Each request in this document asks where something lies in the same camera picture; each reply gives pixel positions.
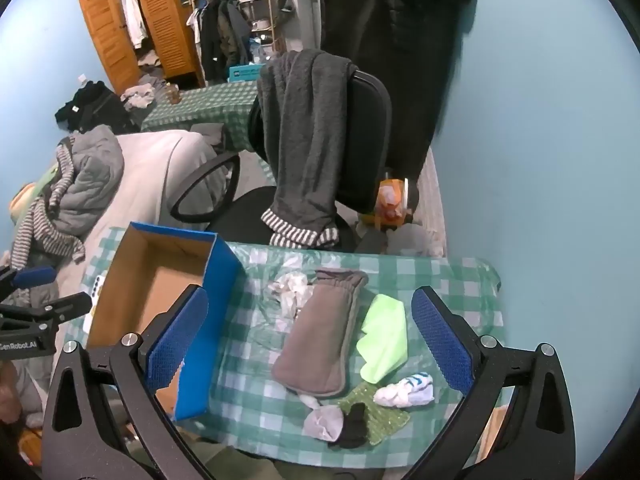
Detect black hanging coat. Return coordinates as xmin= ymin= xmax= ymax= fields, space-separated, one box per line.
xmin=320 ymin=0 xmax=476 ymax=181

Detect blue plastic crate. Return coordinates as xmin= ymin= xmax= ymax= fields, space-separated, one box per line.
xmin=227 ymin=63 xmax=268 ymax=83

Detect white plastic bag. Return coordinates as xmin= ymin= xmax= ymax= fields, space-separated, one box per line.
xmin=266 ymin=271 xmax=315 ymax=318

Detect light green checked tablecloth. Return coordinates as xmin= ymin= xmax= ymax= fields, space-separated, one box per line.
xmin=65 ymin=225 xmax=506 ymax=471

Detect grey puffer jacket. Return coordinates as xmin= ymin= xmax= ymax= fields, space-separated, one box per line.
xmin=42 ymin=125 xmax=125 ymax=238

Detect pale blanket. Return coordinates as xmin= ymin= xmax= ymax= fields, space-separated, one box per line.
xmin=82 ymin=130 xmax=231 ymax=241

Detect orange plastic bag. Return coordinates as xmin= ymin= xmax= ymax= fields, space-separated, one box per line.
xmin=372 ymin=177 xmax=413 ymax=228

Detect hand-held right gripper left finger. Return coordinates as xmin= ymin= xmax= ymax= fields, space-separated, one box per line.
xmin=42 ymin=284 xmax=221 ymax=480

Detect yellow green pillow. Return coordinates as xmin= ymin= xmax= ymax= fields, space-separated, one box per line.
xmin=10 ymin=165 xmax=56 ymax=217

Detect white hanging shirt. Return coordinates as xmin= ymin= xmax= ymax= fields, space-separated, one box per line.
xmin=121 ymin=0 xmax=149 ymax=50

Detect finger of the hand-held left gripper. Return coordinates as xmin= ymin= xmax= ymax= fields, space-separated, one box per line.
xmin=0 ymin=291 xmax=94 ymax=332
xmin=0 ymin=266 xmax=57 ymax=292

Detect dark grey draped towel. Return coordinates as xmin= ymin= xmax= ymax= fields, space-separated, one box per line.
xmin=257 ymin=49 xmax=358 ymax=248

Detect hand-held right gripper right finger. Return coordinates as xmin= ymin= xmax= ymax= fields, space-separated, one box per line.
xmin=400 ymin=286 xmax=576 ymax=480

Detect grey and white clothes pile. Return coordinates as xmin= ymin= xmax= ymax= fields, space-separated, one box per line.
xmin=120 ymin=74 xmax=166 ymax=111

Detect blue cardboard box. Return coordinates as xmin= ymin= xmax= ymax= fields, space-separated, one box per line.
xmin=86 ymin=221 xmax=246 ymax=422

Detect dark grey folded cloth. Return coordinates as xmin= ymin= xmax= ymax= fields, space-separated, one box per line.
xmin=192 ymin=122 xmax=233 ymax=153

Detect black sock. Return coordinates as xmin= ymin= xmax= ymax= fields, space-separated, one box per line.
xmin=327 ymin=402 xmax=371 ymax=450

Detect dark hanging jackets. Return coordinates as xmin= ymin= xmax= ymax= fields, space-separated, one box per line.
xmin=187 ymin=0 xmax=253 ymax=83

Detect light green cloth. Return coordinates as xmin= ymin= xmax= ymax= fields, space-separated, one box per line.
xmin=356 ymin=294 xmax=408 ymax=382

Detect white sock with blue stripes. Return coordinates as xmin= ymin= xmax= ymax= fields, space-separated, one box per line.
xmin=373 ymin=372 xmax=435 ymax=408

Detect beige textured cloth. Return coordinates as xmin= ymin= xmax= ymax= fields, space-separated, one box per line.
xmin=415 ymin=150 xmax=448 ymax=256

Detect grey striped scarf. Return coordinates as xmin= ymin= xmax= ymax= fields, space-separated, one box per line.
xmin=10 ymin=140 xmax=86 ymax=268

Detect dark green checked tablecloth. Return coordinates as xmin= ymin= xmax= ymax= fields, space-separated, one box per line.
xmin=141 ymin=80 xmax=261 ymax=153

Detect black office chair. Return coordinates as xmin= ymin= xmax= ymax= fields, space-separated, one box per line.
xmin=170 ymin=67 xmax=393 ymax=253

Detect green knitted cloth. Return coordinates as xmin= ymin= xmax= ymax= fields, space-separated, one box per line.
xmin=337 ymin=382 xmax=412 ymax=446

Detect black bag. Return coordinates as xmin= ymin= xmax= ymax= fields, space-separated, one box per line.
xmin=55 ymin=80 xmax=141 ymax=135

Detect wooden wardrobe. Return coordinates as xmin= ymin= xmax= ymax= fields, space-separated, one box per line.
xmin=78 ymin=0 xmax=207 ymax=96

